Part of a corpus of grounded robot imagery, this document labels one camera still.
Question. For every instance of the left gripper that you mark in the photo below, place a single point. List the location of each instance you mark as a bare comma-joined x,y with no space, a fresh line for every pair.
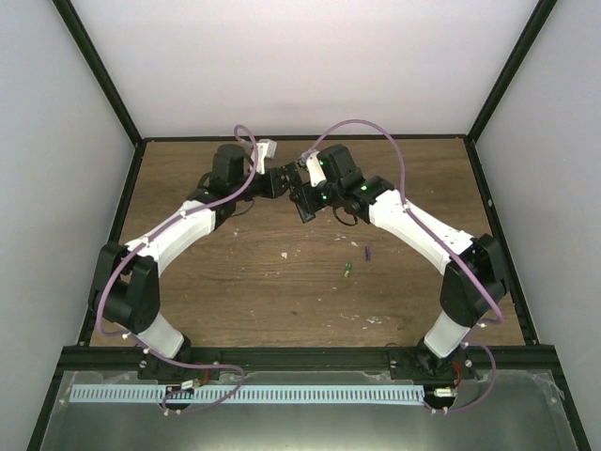
273,181

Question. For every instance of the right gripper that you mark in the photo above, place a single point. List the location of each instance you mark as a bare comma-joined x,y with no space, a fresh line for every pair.
307,191

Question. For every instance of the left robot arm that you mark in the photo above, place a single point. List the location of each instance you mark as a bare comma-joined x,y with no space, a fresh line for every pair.
126,283

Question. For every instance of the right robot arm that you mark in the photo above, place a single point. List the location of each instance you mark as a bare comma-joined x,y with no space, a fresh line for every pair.
474,279

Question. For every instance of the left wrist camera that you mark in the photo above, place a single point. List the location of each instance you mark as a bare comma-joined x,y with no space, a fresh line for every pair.
265,150

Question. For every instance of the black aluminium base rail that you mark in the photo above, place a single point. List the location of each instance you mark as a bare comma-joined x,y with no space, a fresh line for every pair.
398,362

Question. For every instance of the black cage frame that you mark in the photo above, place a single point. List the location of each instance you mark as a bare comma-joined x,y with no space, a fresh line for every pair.
525,41

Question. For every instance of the light blue slotted cable duct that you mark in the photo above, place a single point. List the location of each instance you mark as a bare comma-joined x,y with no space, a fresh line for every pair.
249,394

